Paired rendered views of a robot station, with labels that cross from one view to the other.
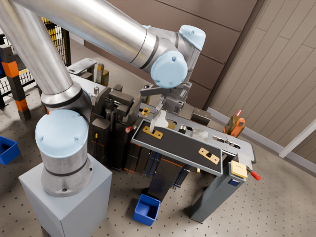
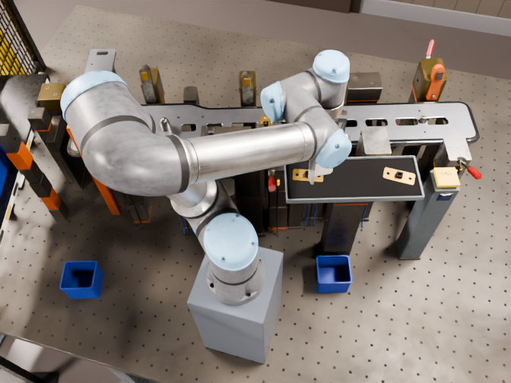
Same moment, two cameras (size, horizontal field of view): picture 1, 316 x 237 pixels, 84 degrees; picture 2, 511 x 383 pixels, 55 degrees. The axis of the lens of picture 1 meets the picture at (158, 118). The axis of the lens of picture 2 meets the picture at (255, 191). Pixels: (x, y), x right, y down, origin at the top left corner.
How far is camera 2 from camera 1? 0.68 m
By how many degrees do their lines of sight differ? 19
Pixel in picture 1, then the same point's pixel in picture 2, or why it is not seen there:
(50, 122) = (217, 238)
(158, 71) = (325, 162)
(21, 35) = not seen: hidden behind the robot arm
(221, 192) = (433, 213)
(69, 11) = (248, 166)
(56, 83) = (198, 193)
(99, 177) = (273, 265)
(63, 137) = (242, 248)
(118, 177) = (267, 245)
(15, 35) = not seen: hidden behind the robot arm
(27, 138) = (93, 245)
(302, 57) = not seen: outside the picture
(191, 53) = (338, 90)
